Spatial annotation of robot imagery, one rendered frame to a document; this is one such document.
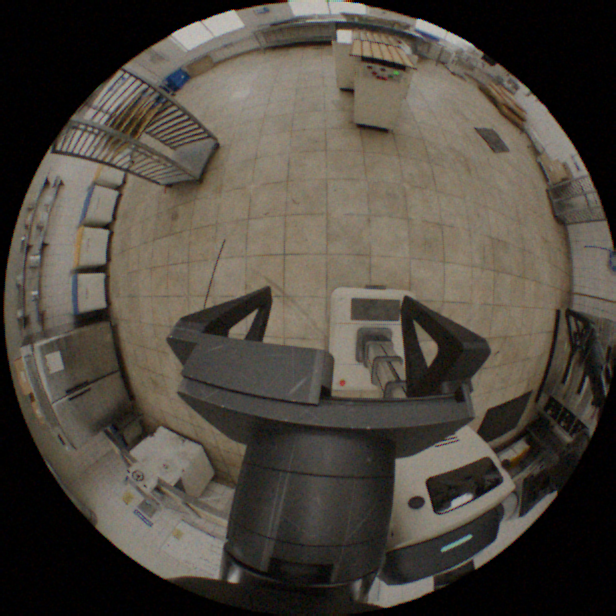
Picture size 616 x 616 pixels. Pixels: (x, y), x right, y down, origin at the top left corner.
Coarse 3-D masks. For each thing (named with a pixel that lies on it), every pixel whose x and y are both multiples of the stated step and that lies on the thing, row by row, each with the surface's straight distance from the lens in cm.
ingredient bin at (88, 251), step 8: (80, 232) 335; (88, 232) 335; (96, 232) 340; (104, 232) 347; (112, 232) 352; (80, 240) 326; (88, 240) 332; (96, 240) 338; (104, 240) 345; (72, 248) 370; (80, 248) 325; (88, 248) 330; (96, 248) 336; (104, 248) 344; (72, 256) 356; (80, 256) 325; (88, 256) 329; (96, 256) 335; (104, 256) 342; (72, 264) 348; (80, 264) 327; (88, 264) 333; (96, 264) 341
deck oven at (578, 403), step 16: (560, 320) 346; (592, 320) 326; (608, 320) 351; (560, 336) 347; (576, 336) 332; (608, 336) 319; (560, 352) 347; (576, 352) 332; (608, 352) 322; (560, 368) 340; (576, 368) 336; (544, 384) 371; (560, 384) 347; (576, 384) 336; (544, 400) 368; (560, 400) 353; (576, 400) 339; (592, 400) 334; (560, 416) 356; (576, 416) 346; (592, 416) 338; (576, 432) 349; (592, 432) 347
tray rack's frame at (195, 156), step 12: (96, 108) 226; (144, 132) 238; (192, 144) 240; (204, 144) 224; (72, 156) 208; (84, 156) 208; (180, 156) 242; (192, 156) 224; (204, 156) 209; (120, 168) 218; (168, 168) 246; (192, 168) 211; (168, 180) 232; (180, 180) 214; (192, 180) 205
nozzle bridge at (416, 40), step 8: (336, 24) 221; (344, 24) 220; (352, 24) 220; (360, 24) 220; (368, 24) 211; (376, 24) 218; (336, 32) 227; (368, 32) 217; (376, 32) 220; (384, 32) 222; (392, 32) 222; (400, 32) 222; (408, 32) 216; (408, 40) 220; (416, 40) 217; (416, 48) 230
